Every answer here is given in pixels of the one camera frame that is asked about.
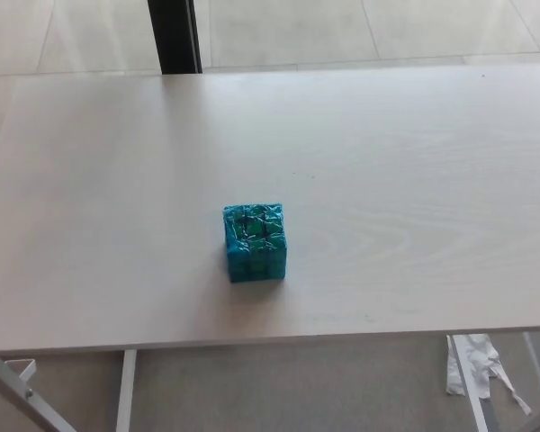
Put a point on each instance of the crumpled white paper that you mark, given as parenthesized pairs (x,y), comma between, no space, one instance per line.
(479,360)

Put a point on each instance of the grey diagonal table brace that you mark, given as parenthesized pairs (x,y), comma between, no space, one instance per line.
(22,398)

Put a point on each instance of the white metal bracket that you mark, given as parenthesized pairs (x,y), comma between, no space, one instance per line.
(29,369)

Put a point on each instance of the black window frame post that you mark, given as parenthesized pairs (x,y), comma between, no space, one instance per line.
(173,36)

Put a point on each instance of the teal foil-wrapped cube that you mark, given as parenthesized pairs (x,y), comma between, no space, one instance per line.
(254,245)

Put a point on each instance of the white table leg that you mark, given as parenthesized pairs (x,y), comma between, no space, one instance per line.
(472,396)
(126,391)

